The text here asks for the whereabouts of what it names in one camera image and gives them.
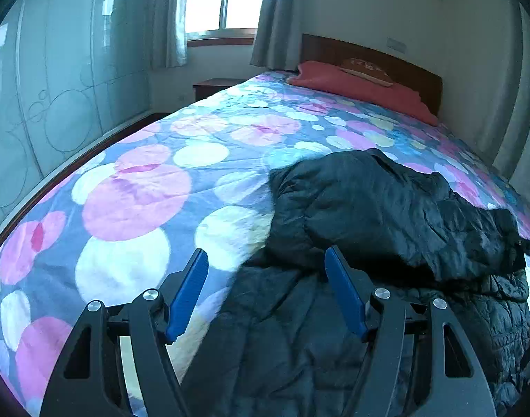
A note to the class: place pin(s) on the black puffer jacket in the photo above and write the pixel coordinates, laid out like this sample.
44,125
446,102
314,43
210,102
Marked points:
378,208

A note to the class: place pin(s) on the wooden nightstand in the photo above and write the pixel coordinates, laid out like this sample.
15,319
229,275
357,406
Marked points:
213,87

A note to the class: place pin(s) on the glass door wardrobe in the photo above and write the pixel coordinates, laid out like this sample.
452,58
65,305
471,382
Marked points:
65,74

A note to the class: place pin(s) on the dotted pink and blue quilt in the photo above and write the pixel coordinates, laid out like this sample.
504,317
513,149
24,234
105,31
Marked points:
139,191

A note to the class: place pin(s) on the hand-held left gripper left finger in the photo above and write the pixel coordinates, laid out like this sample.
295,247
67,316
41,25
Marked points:
187,295

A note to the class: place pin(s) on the wooden headboard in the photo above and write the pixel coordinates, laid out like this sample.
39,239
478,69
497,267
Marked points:
325,50

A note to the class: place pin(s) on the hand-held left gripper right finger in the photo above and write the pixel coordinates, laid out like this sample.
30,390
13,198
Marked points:
345,295

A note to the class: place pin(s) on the white wall plate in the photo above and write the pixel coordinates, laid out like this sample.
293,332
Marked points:
396,45

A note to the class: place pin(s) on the window beside nightstand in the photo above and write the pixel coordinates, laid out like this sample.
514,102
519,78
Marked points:
213,0

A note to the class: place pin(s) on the brown patterned cushion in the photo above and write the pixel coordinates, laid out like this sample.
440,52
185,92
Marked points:
365,68

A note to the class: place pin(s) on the red pillow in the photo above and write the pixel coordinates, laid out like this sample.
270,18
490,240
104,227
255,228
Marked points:
334,80

